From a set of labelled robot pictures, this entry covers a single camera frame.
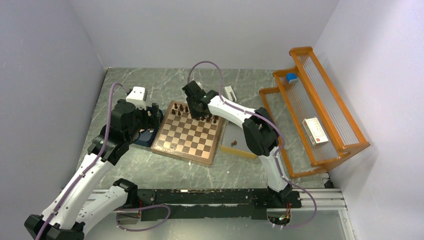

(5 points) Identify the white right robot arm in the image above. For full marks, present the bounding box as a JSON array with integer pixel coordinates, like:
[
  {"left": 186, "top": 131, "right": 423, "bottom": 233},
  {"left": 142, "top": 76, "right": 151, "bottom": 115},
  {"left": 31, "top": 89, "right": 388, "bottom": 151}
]
[{"left": 182, "top": 80, "right": 293, "bottom": 207}]

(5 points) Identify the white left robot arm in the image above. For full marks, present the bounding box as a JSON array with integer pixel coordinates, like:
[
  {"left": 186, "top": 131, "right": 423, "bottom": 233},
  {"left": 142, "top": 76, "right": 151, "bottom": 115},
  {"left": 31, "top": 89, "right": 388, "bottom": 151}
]
[{"left": 24, "top": 99, "right": 163, "bottom": 240}]

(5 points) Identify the light chess pieces pile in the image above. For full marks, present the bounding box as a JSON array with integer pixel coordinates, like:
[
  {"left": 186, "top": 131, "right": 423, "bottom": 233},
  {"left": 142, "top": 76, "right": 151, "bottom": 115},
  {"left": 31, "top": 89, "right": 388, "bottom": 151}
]
[{"left": 139, "top": 110, "right": 154, "bottom": 133}]

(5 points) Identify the wooden chess board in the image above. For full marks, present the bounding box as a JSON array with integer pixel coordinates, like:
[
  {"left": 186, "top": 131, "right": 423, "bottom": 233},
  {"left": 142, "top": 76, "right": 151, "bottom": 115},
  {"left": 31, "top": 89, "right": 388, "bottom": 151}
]
[{"left": 150, "top": 100, "right": 225, "bottom": 166}]

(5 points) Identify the blue tray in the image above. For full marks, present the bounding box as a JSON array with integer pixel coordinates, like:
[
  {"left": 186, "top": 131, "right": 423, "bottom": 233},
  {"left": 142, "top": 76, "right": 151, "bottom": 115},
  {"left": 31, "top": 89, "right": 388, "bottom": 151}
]
[{"left": 132, "top": 109, "right": 164, "bottom": 147}]

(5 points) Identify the white clip on table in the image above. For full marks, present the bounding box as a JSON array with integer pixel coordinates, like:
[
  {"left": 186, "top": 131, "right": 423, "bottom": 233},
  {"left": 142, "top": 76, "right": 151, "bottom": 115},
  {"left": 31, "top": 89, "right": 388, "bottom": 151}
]
[{"left": 224, "top": 86, "right": 237, "bottom": 103}]

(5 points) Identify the yellow metal tin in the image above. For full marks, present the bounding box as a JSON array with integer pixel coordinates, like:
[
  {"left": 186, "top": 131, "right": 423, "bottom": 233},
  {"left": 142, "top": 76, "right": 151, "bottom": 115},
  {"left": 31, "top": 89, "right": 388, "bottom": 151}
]
[{"left": 220, "top": 120, "right": 258, "bottom": 160}]

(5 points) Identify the blue round object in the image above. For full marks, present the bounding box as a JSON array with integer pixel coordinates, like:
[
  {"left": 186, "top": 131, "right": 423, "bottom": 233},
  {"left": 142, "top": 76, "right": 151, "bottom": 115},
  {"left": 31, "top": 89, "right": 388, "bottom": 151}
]
[{"left": 285, "top": 72, "right": 299, "bottom": 84}]

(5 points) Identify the orange wooden rack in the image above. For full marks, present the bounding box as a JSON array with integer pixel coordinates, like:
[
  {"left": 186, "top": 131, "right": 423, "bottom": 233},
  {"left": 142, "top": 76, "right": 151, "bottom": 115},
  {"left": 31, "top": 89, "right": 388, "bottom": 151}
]
[{"left": 259, "top": 46, "right": 370, "bottom": 179}]

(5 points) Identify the white small box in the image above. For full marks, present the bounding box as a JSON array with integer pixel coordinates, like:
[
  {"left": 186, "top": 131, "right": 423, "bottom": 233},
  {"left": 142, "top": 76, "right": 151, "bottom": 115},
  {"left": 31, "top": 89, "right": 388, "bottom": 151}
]
[{"left": 302, "top": 117, "right": 329, "bottom": 146}]

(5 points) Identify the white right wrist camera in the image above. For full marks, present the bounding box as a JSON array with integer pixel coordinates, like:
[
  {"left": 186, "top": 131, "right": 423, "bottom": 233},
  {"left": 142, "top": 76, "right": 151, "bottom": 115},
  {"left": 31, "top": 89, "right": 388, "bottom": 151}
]
[{"left": 195, "top": 81, "right": 203, "bottom": 89}]

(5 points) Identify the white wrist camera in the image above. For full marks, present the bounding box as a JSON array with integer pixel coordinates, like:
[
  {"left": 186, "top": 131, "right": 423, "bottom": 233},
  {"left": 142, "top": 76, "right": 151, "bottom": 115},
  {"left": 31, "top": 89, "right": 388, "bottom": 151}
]
[
  {"left": 125, "top": 86, "right": 147, "bottom": 110},
  {"left": 195, "top": 81, "right": 203, "bottom": 89}
]

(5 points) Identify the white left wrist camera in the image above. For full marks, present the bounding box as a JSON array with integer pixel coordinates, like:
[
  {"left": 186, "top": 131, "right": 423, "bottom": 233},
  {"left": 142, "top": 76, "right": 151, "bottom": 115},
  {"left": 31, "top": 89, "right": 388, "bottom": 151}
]
[{"left": 125, "top": 86, "right": 147, "bottom": 110}]

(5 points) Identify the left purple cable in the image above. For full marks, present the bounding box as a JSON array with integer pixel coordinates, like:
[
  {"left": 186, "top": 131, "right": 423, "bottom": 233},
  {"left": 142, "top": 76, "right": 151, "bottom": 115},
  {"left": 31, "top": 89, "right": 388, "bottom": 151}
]
[{"left": 34, "top": 82, "right": 171, "bottom": 240}]

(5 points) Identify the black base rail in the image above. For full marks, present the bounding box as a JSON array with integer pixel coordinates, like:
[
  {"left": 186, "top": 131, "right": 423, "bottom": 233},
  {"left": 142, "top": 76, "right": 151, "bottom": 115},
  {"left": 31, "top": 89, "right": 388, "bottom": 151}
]
[{"left": 137, "top": 188, "right": 302, "bottom": 221}]

